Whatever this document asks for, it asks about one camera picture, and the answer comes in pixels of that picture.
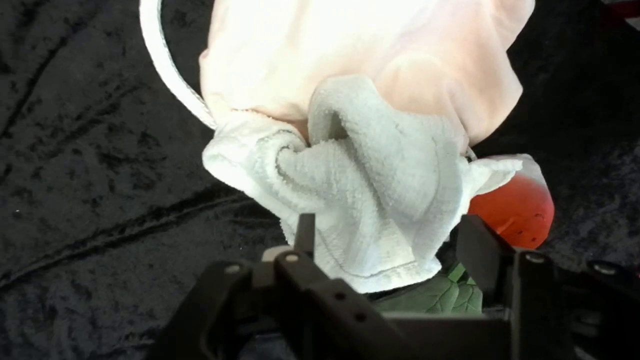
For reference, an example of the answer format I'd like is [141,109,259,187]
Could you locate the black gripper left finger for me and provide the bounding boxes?
[146,212,417,360]

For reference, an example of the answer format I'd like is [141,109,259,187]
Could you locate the white towel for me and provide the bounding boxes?
[201,74,547,296]

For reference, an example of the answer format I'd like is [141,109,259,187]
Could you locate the black velvet tablecloth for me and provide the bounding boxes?
[0,0,640,360]

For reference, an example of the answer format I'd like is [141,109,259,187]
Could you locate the peach cloth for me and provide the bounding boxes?
[199,0,539,148]

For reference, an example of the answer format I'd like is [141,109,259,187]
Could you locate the red plush radish toy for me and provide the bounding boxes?
[372,174,557,316]

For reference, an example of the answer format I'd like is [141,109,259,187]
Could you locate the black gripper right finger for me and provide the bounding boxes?
[457,213,640,360]

